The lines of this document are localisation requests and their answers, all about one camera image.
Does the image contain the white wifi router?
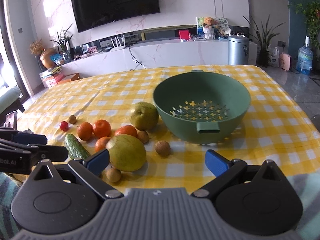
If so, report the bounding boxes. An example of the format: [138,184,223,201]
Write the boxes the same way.
[110,35,126,51]

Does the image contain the teddy bear toy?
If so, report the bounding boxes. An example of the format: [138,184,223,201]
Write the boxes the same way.
[203,17,215,40]

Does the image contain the potted orchid plant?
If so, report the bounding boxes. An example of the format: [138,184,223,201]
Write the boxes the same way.
[51,24,73,63]

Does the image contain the white marble tv cabinet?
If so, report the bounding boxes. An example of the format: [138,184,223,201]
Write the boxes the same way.
[60,39,258,78]

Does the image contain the red box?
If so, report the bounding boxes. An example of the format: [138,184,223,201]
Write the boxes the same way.
[179,30,190,41]

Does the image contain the black power cable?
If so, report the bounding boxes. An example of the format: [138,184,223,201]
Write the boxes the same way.
[127,45,147,71]

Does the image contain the yellow-green pear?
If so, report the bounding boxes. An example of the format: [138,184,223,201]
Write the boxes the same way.
[130,101,159,131]

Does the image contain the large yellow-green citrus fruit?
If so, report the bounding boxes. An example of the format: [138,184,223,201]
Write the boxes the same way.
[106,134,146,172]

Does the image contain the green cucumber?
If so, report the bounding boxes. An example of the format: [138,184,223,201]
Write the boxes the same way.
[64,134,91,159]

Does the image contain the orange cardboard box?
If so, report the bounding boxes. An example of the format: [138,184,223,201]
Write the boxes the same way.
[57,73,81,85]

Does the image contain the hanging ivy plant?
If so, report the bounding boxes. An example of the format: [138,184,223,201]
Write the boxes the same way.
[288,0,319,56]

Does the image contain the yellow checkered tablecloth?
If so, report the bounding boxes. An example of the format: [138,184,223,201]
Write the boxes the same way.
[15,64,320,195]

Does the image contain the small brown longan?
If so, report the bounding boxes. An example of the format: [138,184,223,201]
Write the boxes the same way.
[155,140,171,157]
[106,167,121,183]
[68,115,77,124]
[137,131,149,144]

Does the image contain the blue water jug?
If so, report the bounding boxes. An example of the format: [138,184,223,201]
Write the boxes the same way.
[296,36,313,75]

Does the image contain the pink piggy heater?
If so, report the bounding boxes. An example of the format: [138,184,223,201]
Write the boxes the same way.
[279,53,291,71]

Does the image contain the red cherry tomato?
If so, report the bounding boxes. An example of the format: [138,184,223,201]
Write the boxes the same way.
[59,121,69,132]

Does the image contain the brown clay vase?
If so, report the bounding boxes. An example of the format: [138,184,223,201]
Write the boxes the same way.
[40,48,56,69]

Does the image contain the potted green plant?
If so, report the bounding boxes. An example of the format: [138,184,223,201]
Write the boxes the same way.
[243,14,285,67]

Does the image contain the green colander bowl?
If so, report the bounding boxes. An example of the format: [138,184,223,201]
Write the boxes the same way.
[153,70,251,145]

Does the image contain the black wall television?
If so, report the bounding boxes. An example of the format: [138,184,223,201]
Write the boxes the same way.
[71,0,161,33]

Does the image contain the silver trash bin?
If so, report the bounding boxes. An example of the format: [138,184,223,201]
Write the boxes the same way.
[228,35,249,66]

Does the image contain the orange tangerine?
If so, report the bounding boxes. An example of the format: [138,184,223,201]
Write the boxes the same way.
[77,122,93,141]
[114,125,137,137]
[95,137,111,152]
[92,119,111,139]

